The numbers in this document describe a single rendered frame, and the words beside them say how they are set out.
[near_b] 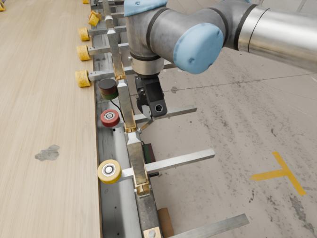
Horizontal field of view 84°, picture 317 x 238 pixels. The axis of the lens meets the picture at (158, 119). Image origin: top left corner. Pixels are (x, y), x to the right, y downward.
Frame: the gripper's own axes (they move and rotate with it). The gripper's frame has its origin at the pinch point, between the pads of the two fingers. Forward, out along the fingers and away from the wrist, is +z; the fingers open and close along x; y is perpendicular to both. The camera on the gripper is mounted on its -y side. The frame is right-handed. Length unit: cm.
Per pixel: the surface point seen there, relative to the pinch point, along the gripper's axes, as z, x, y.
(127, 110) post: 2.6, 7.7, 8.3
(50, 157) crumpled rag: 9.9, 38.1, -1.1
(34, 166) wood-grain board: 10.5, 43.7, -3.2
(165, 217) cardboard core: 92, -4, -18
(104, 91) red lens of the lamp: -9.3, 13.8, 7.4
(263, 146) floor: 100, -114, 19
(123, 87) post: -8.8, 7.7, 8.4
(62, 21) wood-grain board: 12, 44, 125
